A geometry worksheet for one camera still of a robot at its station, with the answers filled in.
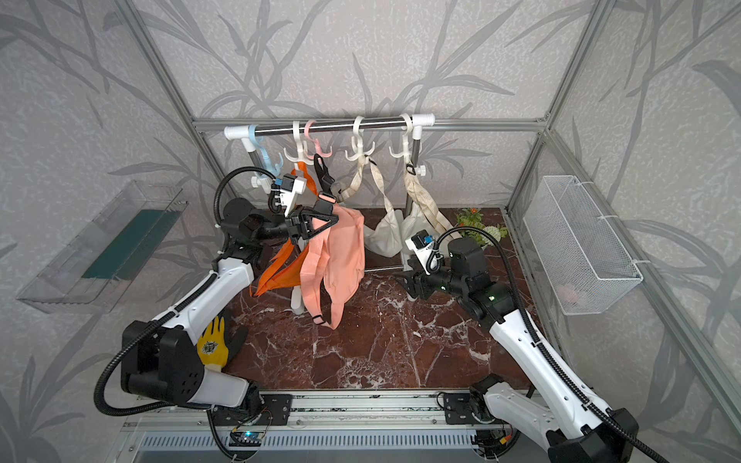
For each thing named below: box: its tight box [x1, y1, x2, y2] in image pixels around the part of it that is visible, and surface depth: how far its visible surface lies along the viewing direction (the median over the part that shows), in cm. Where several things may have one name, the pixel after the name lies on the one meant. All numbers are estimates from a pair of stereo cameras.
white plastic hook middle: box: [344, 115, 376, 165], surface depth 73 cm
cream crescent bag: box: [336, 156, 403, 259], surface depth 87 cm
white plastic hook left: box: [282, 120, 315, 166], surface depth 72 cm
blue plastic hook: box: [248, 124, 284, 176], surface depth 65 cm
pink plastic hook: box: [303, 119, 333, 159], surface depth 71 cm
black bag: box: [313, 153, 335, 194], surface depth 74 cm
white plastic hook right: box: [388, 112, 413, 163], surface depth 71 cm
